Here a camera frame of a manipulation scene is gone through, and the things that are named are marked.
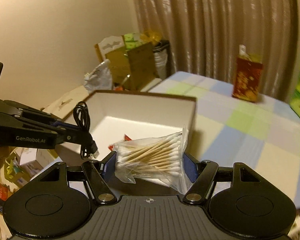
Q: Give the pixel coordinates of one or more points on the red snack packet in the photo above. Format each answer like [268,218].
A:
[125,138]

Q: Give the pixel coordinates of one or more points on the cotton swab bag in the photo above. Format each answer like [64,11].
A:
[154,158]

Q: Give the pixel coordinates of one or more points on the crumpled plastic bag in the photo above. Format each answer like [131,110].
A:
[99,79]

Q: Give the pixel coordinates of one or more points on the brown paper bags pile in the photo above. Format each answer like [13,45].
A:
[136,61]

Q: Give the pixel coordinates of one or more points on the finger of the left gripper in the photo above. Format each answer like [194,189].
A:
[52,122]
[79,137]

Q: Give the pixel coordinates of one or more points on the red gift bag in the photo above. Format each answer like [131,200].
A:
[247,76]

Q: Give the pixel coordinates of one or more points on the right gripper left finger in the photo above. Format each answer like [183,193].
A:
[97,173]

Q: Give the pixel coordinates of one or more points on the brown curtain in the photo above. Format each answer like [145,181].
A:
[205,35]

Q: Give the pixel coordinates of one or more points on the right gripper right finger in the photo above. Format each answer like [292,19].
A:
[201,174]

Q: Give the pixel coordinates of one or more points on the brown cardboard box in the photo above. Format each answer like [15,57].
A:
[138,115]

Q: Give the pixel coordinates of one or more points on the checked tablecloth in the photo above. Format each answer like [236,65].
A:
[263,135]

